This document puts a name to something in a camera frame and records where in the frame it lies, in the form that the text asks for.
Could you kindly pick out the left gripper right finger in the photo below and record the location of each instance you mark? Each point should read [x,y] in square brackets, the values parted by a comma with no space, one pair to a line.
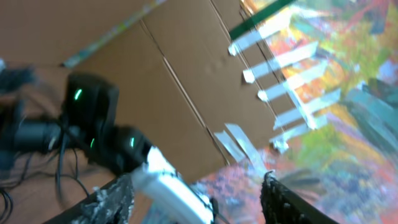
[280,205]

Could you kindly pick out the colourful painted cloth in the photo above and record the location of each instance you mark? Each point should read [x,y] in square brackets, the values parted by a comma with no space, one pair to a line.
[304,89]

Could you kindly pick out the cardboard box wall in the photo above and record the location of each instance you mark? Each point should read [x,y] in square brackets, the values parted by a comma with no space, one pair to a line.
[171,77]

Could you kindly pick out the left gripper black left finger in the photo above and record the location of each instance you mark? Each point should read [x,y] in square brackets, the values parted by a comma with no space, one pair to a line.
[111,204]

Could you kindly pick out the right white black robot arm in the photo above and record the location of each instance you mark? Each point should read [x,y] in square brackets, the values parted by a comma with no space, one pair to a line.
[87,123]

